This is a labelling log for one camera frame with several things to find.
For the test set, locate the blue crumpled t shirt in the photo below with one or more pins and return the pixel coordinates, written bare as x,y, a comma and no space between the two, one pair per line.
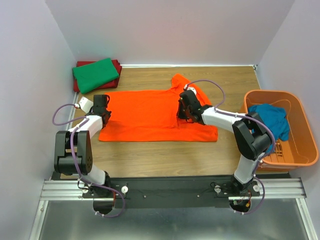
274,118

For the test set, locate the orange plastic laundry basket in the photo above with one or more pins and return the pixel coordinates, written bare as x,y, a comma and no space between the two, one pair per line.
300,150

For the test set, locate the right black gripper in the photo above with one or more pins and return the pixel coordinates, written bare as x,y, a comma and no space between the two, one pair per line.
179,114

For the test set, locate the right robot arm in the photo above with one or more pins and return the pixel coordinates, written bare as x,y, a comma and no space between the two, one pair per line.
253,138

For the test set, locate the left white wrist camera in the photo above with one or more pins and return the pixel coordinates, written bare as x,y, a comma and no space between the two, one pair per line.
84,104

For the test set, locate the green folded t shirt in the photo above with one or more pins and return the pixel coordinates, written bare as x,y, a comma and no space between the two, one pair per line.
93,75

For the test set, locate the orange t shirt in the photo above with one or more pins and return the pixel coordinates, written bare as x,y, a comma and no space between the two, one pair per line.
151,116

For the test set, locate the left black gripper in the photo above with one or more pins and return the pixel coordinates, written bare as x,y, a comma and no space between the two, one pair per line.
109,112

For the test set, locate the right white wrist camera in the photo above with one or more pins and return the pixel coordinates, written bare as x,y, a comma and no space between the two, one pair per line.
190,88

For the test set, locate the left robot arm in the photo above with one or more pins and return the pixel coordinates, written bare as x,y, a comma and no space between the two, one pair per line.
73,154

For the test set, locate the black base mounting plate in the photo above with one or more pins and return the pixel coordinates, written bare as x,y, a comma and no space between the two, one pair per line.
219,191

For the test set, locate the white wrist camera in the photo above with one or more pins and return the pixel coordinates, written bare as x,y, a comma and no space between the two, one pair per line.
84,104
190,88

